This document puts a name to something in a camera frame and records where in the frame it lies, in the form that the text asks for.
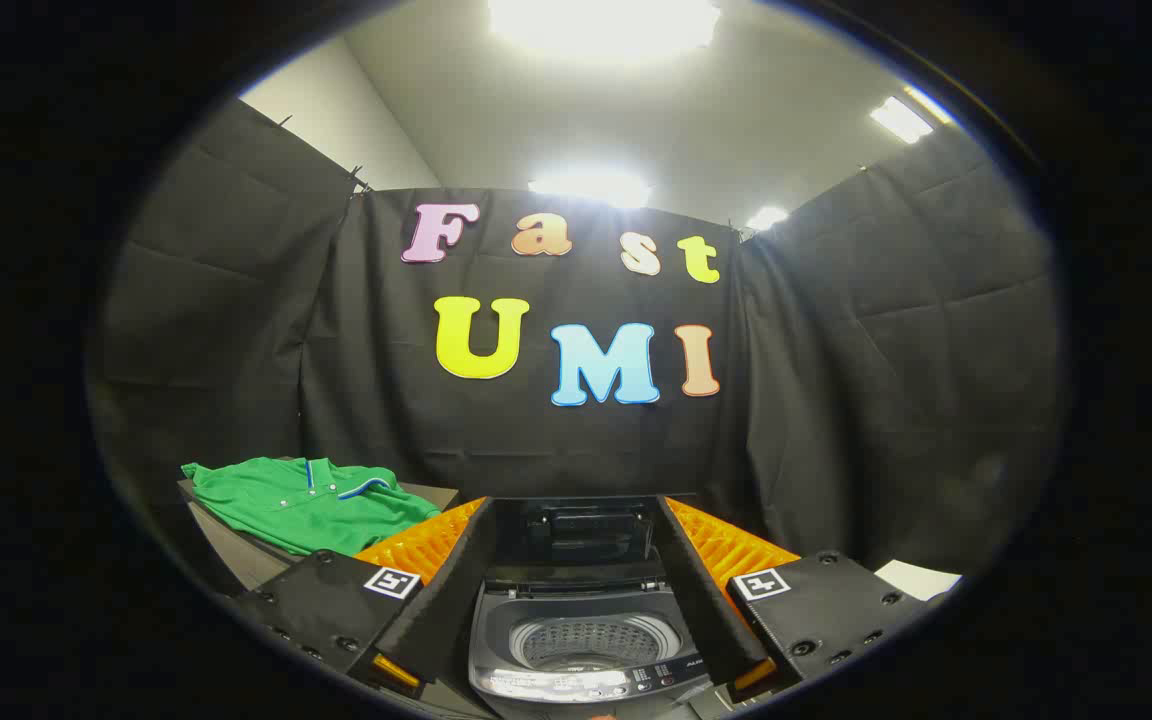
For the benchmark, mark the large round ceiling light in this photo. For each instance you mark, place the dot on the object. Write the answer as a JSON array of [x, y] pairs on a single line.
[[604, 25]]

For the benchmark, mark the grey washing machine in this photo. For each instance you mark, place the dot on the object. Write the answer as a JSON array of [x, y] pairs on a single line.
[[496, 640]]

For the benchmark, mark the green polo shirt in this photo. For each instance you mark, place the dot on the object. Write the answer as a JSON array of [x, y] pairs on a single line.
[[286, 500]]

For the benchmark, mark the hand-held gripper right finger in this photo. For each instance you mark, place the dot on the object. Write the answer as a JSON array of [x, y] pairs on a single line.
[[701, 590]]

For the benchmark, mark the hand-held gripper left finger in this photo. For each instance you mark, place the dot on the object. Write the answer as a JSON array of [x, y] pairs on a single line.
[[441, 590]]

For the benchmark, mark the grey table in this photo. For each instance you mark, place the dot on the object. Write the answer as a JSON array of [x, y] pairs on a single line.
[[236, 562]]

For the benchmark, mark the rectangular ceiling light panel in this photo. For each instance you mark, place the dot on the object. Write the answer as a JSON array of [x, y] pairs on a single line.
[[901, 120]]

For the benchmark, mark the black backdrop cloth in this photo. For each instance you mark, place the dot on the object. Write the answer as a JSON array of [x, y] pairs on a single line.
[[536, 450]]

